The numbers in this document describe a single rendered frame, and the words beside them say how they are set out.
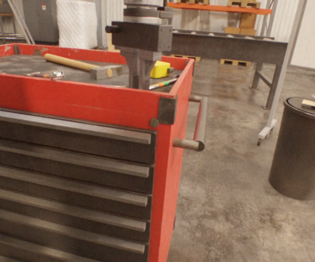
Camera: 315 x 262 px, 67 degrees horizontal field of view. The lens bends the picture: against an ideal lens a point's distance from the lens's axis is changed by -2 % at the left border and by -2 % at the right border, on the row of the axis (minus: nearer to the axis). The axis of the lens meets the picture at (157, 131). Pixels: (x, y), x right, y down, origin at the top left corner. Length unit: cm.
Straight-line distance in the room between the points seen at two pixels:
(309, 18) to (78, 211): 234
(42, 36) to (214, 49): 727
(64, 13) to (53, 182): 679
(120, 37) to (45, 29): 910
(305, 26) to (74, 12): 574
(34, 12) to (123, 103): 942
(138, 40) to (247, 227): 130
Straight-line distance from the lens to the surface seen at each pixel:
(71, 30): 723
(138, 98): 46
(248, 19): 774
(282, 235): 164
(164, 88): 63
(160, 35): 50
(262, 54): 356
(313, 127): 168
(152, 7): 53
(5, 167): 69
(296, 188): 190
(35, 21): 984
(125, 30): 55
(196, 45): 346
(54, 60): 92
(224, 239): 149
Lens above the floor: 107
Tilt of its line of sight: 25 degrees down
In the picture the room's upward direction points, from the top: 4 degrees clockwise
